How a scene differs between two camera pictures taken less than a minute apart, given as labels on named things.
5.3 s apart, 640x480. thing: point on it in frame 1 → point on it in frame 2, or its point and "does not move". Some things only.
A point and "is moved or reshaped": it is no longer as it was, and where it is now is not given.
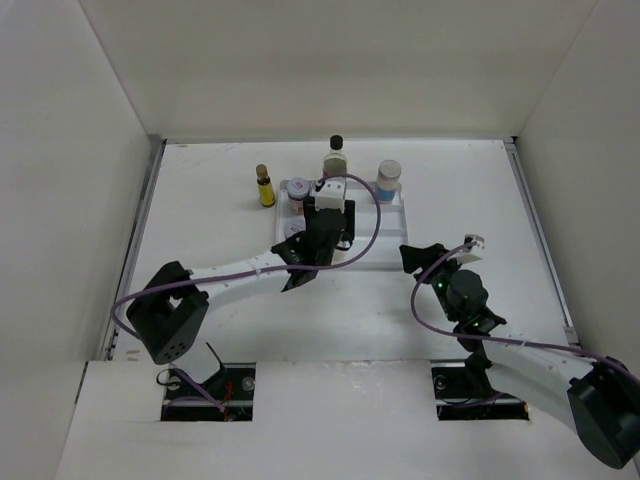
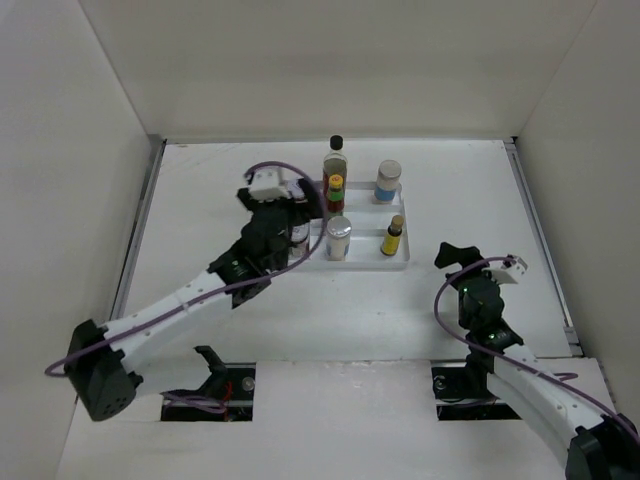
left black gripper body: x=346 y=236 → x=288 y=205
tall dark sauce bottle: x=335 y=162 does not move
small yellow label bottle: x=266 y=191 is moved or reshaped
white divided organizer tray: x=381 y=228 does not move
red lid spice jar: x=297 y=188 does not move
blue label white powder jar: x=389 y=172 does not move
